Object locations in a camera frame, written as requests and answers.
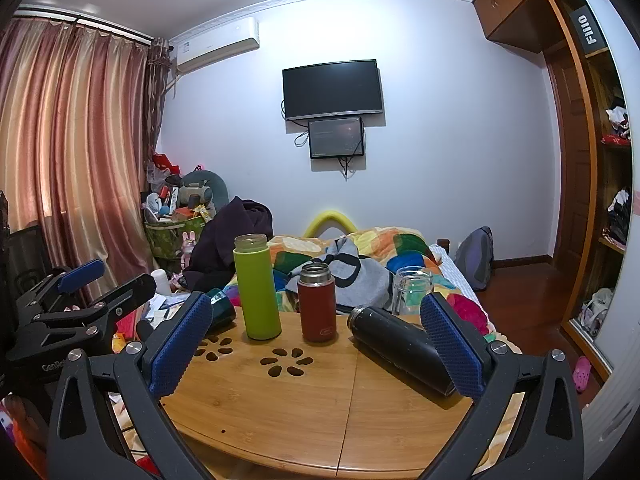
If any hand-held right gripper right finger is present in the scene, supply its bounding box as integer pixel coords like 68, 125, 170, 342
419, 291, 584, 480

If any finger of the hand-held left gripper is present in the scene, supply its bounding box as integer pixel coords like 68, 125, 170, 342
31, 274, 158, 348
15, 259, 107, 327

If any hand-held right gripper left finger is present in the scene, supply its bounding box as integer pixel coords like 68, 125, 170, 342
46, 291, 216, 480

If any black thermos cup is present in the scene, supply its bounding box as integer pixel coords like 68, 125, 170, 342
347, 305, 458, 397

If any dark green cup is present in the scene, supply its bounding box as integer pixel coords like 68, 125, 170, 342
204, 287, 237, 333

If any lime green bottle cup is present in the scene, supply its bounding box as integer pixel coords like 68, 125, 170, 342
233, 233, 282, 341

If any red thermos cup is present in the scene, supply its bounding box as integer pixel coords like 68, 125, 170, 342
297, 262, 337, 343

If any black mesh office chair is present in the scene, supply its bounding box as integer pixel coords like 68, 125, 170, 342
4, 224, 57, 306

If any green storage basket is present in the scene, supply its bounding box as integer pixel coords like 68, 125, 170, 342
145, 215, 212, 262

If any clear glass jar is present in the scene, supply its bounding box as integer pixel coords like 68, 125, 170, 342
392, 266, 434, 317

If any grey purple backpack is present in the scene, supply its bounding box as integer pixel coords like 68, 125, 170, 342
454, 226, 495, 292

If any dark purple garment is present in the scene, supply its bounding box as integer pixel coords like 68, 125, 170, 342
182, 197, 275, 294

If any grey garment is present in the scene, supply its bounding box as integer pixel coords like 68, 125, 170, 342
284, 236, 394, 309

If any colourful patchwork quilt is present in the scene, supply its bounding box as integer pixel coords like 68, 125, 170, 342
222, 229, 493, 342

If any pink striped curtain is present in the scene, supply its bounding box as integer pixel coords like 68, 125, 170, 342
0, 7, 171, 306

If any grey plush toy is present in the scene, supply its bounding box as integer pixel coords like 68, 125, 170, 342
179, 170, 226, 212

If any pink clog shoe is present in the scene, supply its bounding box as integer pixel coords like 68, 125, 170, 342
572, 356, 591, 394

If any red bag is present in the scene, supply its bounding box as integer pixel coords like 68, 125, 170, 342
152, 152, 182, 177

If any yellow foam tube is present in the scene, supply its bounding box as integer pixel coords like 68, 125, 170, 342
305, 211, 357, 239

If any wooden door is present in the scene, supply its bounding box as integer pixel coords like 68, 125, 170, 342
545, 45, 594, 269

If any wooden wardrobe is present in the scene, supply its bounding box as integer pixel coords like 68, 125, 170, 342
544, 0, 640, 377

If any small black monitor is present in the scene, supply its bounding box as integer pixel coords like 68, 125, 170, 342
308, 116, 365, 160

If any white air conditioner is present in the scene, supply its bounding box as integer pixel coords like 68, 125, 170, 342
172, 16, 261, 74

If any black storage box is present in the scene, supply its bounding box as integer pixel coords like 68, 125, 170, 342
567, 2, 609, 57

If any wooden overhead cabinet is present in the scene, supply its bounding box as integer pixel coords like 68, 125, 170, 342
472, 0, 576, 55

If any wall-mounted black television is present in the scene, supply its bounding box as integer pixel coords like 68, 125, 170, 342
282, 59, 385, 122

